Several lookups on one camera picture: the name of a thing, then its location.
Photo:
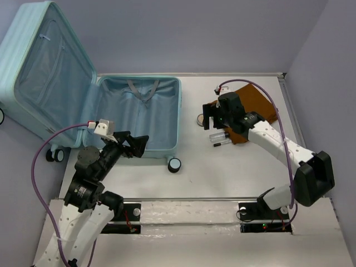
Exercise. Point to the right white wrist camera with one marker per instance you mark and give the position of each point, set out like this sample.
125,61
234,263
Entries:
220,90

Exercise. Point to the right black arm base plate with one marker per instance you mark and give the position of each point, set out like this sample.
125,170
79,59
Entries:
254,221

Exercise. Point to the light blue hardshell suitcase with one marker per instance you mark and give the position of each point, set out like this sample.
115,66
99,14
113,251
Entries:
50,86

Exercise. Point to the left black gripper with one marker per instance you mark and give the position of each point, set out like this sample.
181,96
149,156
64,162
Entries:
138,143

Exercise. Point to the round cosmetic compact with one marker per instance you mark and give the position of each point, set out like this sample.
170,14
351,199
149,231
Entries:
200,119

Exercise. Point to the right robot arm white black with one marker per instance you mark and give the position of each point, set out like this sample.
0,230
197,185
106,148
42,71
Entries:
311,174

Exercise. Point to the black marker pen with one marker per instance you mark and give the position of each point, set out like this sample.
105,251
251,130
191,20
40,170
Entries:
222,143

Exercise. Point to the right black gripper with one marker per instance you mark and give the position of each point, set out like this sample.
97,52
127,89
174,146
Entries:
208,108

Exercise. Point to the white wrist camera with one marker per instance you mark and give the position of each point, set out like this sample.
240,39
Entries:
104,128
220,90

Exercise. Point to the brown cloth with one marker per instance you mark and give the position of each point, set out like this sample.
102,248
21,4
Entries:
254,104

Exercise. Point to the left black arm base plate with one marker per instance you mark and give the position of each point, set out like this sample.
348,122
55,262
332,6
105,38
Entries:
127,222

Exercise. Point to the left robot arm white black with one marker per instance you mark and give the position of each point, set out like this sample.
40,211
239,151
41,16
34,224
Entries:
88,207

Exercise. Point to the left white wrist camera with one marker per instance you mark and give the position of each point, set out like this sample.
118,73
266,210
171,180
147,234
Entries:
104,128

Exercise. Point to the aluminium rail at table edge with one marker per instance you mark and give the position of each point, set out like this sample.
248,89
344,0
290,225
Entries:
291,133

